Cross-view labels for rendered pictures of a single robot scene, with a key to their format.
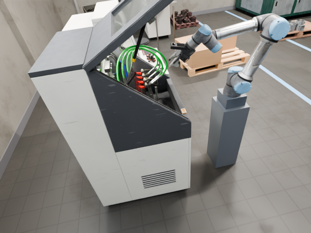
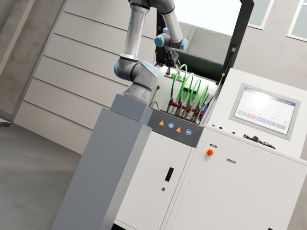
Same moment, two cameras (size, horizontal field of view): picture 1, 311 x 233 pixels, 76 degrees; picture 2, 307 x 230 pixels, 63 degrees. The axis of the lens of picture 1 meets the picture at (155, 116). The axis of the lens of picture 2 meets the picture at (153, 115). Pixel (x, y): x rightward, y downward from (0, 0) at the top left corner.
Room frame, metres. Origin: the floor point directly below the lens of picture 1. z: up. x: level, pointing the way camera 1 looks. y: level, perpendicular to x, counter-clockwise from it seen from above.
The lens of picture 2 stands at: (1.99, -1.97, 0.77)
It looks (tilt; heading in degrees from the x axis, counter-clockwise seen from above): 4 degrees up; 110
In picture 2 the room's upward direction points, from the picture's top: 22 degrees clockwise
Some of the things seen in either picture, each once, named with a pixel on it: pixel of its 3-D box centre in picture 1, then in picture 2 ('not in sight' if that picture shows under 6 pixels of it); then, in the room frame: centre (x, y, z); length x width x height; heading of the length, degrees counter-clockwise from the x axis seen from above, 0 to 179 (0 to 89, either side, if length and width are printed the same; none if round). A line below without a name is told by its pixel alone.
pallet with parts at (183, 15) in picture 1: (183, 16); not in sight; (6.76, -1.29, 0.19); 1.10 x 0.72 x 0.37; 6
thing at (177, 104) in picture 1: (176, 103); (156, 120); (1.38, -0.20, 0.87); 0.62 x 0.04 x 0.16; 5
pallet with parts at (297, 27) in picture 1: (290, 25); not in sight; (4.82, -3.54, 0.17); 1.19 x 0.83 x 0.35; 97
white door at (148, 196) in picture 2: not in sight; (133, 174); (1.38, -0.21, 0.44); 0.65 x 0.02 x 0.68; 5
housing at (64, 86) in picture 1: (101, 105); not in sight; (1.67, 0.53, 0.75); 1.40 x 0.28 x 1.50; 5
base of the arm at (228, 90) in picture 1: (233, 87); (139, 94); (1.39, -0.68, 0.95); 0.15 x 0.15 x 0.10
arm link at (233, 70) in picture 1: (235, 75); (145, 75); (1.39, -0.68, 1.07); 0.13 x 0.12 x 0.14; 175
